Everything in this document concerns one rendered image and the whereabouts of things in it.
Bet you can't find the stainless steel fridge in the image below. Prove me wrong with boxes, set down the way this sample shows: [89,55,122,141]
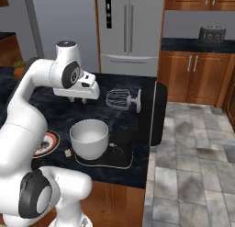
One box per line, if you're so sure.
[95,0,166,78]

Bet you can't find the silver wire whisk attachment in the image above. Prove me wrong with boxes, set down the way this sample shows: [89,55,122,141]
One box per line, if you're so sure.
[106,88,143,113]

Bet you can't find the wooden base cupboards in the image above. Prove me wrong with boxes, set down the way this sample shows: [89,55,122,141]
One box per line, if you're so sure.
[157,50,235,108]

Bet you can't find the wooden island cupboard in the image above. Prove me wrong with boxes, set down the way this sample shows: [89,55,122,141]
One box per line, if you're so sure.
[0,179,147,227]

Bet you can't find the red-rimmed patterned plate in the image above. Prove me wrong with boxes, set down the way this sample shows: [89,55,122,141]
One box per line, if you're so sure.
[32,130,62,159]

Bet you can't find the white mixer bowl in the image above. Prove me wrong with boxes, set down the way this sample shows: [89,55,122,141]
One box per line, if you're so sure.
[69,119,110,161]

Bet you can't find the wooden side cupboard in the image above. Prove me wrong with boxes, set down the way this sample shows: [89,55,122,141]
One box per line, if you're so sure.
[221,79,235,131]

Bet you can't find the black stand mixer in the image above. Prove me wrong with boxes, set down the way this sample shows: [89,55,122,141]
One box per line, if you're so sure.
[74,80,169,171]

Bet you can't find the wooden corner base cupboard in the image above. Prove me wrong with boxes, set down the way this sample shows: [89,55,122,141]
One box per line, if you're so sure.
[0,31,24,68]

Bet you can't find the wooden wall cupboards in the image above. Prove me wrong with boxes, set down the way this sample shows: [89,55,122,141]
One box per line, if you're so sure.
[164,0,235,12]

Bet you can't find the dark grey toaster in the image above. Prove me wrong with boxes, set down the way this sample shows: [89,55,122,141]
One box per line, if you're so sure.
[197,25,228,45]

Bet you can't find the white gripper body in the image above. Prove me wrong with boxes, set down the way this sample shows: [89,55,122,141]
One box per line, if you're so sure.
[52,80,101,101]

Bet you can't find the potted green plant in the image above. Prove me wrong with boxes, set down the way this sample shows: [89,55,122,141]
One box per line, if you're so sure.
[12,59,28,81]

